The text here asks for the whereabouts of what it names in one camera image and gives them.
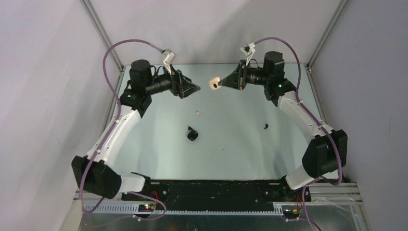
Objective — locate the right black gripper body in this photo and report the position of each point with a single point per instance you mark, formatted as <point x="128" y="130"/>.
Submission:
<point x="247" y="72"/>

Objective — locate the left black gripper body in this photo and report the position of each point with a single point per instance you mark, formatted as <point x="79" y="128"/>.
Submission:
<point x="174" y="86"/>

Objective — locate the beige earbud charging case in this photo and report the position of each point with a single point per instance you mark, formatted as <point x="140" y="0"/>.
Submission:
<point x="214" y="83"/>

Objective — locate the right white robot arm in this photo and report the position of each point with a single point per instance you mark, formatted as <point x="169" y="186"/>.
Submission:
<point x="327" y="148"/>

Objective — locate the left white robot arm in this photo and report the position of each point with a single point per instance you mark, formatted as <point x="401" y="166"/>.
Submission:
<point x="94" y="172"/>

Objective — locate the black earbud charging case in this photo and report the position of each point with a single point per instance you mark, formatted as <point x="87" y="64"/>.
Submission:
<point x="192" y="134"/>

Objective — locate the left controller board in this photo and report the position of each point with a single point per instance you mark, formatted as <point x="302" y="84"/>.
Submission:
<point x="146" y="208"/>

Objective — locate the controller board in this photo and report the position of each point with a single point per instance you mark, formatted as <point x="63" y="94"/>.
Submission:
<point x="291" y="213"/>
<point x="146" y="208"/>

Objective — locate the right controller board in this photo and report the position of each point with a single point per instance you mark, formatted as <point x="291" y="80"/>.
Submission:
<point x="291" y="213"/>

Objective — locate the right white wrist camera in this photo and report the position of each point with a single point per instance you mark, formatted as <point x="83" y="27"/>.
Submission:
<point x="248" y="50"/>

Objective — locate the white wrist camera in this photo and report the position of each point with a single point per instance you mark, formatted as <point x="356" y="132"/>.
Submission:
<point x="168" y="57"/>
<point x="248" y="50"/>

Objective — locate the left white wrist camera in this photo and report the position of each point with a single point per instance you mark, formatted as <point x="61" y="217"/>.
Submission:
<point x="168" y="57"/>

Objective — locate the right aluminium frame post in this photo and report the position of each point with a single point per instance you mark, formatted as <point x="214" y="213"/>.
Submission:
<point x="327" y="32"/>

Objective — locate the aluminium frame post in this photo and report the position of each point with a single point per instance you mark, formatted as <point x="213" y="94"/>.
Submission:
<point x="97" y="23"/>
<point x="327" y="32"/>

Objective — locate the left aluminium frame post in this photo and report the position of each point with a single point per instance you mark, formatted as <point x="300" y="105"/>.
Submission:
<point x="97" y="23"/>

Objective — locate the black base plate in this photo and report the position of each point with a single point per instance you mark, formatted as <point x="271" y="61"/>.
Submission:
<point x="222" y="195"/>

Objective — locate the grey slotted cable duct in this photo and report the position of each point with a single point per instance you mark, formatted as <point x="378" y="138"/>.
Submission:
<point x="112" y="208"/>

